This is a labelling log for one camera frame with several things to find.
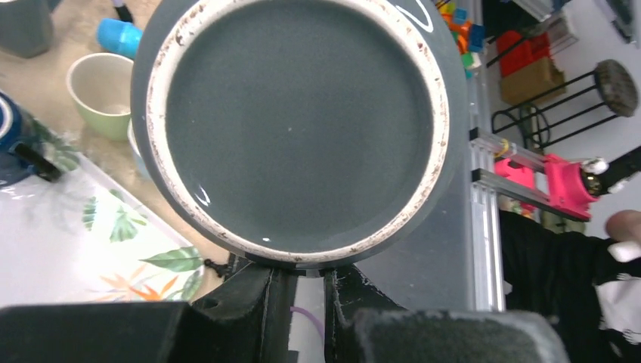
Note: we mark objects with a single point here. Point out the dark grey round mug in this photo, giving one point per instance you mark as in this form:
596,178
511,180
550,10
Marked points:
300,134

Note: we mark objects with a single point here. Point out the colourful toy blocks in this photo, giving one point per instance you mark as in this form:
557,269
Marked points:
468,36

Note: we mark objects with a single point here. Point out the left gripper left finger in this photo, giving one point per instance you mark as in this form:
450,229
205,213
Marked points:
246,319

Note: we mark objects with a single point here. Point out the dark grey angular mug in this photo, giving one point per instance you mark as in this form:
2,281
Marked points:
27,28

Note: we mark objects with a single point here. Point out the floral serving tray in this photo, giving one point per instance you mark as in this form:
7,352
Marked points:
86,239

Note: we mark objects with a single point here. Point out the light blue mug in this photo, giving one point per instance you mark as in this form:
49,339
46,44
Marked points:
138,161

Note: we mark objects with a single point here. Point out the dark blue mug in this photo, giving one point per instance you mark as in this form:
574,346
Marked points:
22,153

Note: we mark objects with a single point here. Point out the pink clamp fixture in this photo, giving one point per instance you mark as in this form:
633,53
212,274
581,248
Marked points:
572,187

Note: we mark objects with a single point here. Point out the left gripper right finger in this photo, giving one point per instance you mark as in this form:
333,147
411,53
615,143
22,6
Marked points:
362,324

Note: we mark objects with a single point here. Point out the black stool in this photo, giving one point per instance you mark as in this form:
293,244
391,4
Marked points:
546,113

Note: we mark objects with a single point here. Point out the light green mug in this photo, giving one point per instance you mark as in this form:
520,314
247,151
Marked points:
100,86

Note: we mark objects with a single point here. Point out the black screw near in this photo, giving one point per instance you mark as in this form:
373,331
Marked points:
221,270

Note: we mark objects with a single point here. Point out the red and cardboard boxes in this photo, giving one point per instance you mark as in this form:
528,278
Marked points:
528,70

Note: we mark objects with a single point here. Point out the aluminium frame rail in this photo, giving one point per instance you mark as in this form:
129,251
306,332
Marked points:
486,255

